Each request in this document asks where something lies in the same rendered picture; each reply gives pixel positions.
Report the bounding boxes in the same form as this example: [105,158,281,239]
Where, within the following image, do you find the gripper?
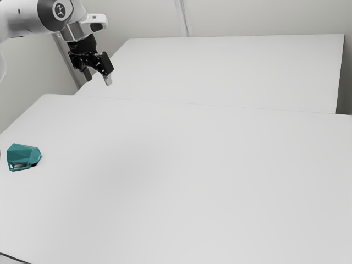
[65,35,115,87]

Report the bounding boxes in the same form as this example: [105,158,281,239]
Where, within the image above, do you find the teal faceted mug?
[6,142,43,173]

